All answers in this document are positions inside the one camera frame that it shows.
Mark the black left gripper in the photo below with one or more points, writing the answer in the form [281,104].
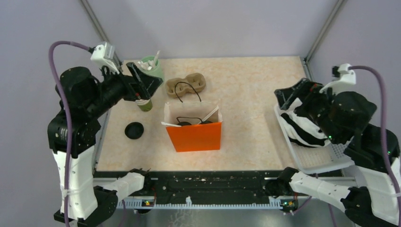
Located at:
[145,85]

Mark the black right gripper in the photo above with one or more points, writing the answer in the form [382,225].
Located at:
[311,90]

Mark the stack of green paper cups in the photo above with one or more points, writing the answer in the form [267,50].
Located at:
[144,105]

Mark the white straw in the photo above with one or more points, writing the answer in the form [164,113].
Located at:
[170,125]
[210,114]

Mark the orange paper bag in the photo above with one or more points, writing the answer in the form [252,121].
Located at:
[197,137]

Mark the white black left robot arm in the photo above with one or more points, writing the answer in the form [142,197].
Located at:
[72,133]

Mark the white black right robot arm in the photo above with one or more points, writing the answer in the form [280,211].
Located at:
[374,150]

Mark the green straw holder cup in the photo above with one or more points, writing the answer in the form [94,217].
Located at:
[158,72]

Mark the brown cardboard cup carrier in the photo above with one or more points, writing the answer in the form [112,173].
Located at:
[178,87]

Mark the black white cloth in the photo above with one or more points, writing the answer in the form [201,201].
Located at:
[301,130]

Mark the stack of black lids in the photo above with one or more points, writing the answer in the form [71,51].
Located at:
[134,130]

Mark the white plastic basket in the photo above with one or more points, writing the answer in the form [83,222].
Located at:
[318,160]

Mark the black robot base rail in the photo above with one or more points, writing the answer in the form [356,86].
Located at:
[213,187]

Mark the aluminium frame rail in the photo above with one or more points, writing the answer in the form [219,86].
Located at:
[339,5]
[99,29]

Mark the right aluminium frame rail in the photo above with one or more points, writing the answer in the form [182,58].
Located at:
[339,5]

